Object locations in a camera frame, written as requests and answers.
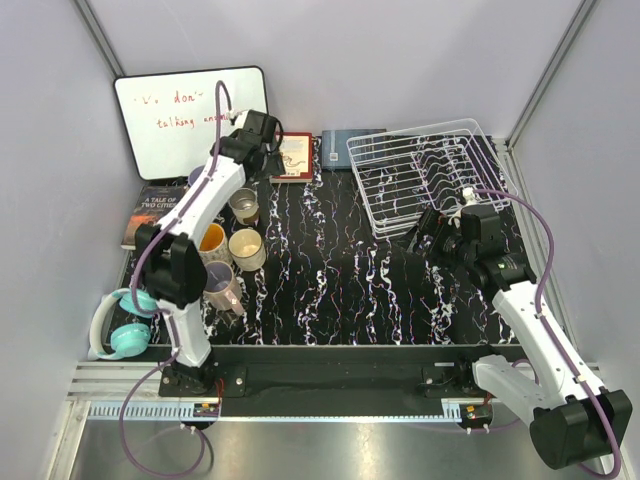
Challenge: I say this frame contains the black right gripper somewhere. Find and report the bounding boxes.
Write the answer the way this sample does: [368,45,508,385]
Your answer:
[394,207,476,274]

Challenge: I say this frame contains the cream and brown cup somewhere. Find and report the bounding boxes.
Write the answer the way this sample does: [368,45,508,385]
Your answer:
[228,188,260,226]

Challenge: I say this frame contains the lavender cup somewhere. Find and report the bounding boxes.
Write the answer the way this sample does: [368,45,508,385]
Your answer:
[187,165,204,187]

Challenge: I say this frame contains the cream ribbed cup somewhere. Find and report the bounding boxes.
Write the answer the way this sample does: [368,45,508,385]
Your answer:
[228,228,266,272]

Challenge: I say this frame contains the white patterned mug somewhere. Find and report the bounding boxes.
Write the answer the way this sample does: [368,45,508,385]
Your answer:
[198,223,233,265]

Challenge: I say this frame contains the pink cup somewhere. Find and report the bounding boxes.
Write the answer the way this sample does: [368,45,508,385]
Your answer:
[203,261,245,316]

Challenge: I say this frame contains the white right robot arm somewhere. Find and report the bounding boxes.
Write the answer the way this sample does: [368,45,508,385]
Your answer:
[409,205,633,477]

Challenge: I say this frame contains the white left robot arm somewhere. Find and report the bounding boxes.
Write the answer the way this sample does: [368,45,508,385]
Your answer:
[130,110,284,396]

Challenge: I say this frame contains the red and cream book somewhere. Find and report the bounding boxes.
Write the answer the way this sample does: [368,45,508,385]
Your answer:
[269,132,313,184]

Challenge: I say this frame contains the dark blue book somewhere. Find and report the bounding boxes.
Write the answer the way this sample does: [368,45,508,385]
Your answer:
[321,129,385,171]

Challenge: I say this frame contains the white dry-erase board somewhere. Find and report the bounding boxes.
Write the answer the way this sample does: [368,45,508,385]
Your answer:
[114,66,268,181]

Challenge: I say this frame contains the A Tale of Two Cities book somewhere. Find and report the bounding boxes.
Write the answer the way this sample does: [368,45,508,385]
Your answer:
[120,185,187,250]

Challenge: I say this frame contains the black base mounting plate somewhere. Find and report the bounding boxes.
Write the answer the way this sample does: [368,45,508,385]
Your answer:
[159,345,521,421]

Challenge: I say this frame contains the white cat-ear headphones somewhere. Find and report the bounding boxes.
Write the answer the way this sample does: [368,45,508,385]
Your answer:
[88,288,157,361]

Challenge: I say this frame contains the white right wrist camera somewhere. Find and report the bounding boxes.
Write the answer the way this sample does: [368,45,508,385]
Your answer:
[448,187,478,228]

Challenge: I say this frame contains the white wire dish rack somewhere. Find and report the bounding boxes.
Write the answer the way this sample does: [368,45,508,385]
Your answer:
[347,118,515,240]

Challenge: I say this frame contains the white slotted cable duct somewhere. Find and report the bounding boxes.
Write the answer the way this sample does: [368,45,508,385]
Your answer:
[88,401,221,421]

